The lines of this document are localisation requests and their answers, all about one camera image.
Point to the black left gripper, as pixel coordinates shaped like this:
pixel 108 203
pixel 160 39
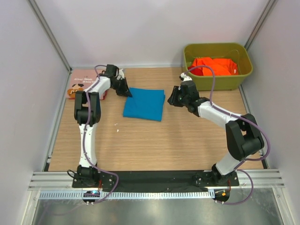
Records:
pixel 121 85

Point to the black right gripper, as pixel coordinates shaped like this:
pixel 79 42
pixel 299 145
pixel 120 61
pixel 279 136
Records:
pixel 177 95

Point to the blue t shirt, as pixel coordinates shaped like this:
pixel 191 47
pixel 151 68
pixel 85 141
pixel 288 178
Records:
pixel 145 104

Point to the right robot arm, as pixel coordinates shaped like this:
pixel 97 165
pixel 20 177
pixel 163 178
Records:
pixel 243 138

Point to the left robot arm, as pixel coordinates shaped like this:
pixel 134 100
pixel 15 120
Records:
pixel 87 113

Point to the red t shirt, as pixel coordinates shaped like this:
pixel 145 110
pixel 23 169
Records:
pixel 190 69

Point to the folded pink t shirt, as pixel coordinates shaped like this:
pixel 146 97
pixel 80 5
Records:
pixel 80 79

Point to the orange t shirt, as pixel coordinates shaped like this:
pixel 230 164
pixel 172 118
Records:
pixel 220 66

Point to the olive green plastic bin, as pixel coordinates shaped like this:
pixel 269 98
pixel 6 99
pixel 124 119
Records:
pixel 233 51

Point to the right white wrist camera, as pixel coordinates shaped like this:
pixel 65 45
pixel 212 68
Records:
pixel 184 77

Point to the white slotted cable duct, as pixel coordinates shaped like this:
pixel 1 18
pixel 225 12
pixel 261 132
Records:
pixel 92 195

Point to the aluminium front rail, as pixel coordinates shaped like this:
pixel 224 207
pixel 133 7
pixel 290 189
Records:
pixel 262 178

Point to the left aluminium frame post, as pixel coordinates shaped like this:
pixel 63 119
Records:
pixel 44 24

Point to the aluminium frame post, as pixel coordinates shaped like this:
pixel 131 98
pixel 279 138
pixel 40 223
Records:
pixel 260 22
pixel 44 24

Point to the right aluminium frame post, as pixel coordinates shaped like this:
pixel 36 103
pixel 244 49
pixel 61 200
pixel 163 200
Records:
pixel 260 22

